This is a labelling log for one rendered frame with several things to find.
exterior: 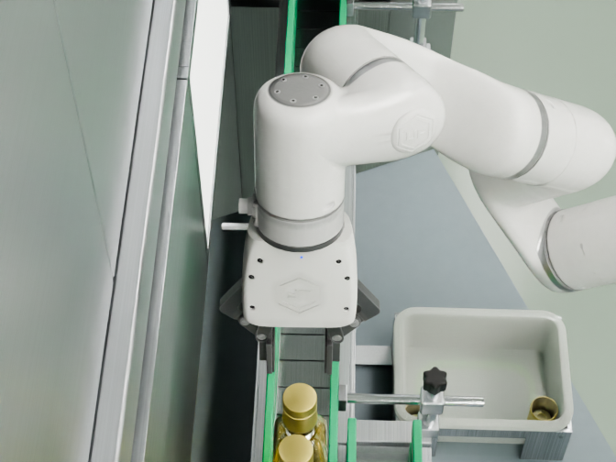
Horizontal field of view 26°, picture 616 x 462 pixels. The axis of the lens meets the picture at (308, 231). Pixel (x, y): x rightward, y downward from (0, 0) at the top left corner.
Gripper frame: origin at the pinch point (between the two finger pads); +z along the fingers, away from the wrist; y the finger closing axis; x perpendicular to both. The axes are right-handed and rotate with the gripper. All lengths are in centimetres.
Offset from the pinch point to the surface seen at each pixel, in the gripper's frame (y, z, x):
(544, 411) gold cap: 31, 40, 30
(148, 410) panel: -12.6, -3.9, -11.6
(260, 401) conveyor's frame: -5.2, 32.3, 23.9
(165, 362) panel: -12.3, 0.0, -2.0
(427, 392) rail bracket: 14.2, 23.6, 17.4
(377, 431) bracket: 8.9, 32.8, 19.8
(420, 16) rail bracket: 16, 10, 79
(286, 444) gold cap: -1.2, 10.1, -2.7
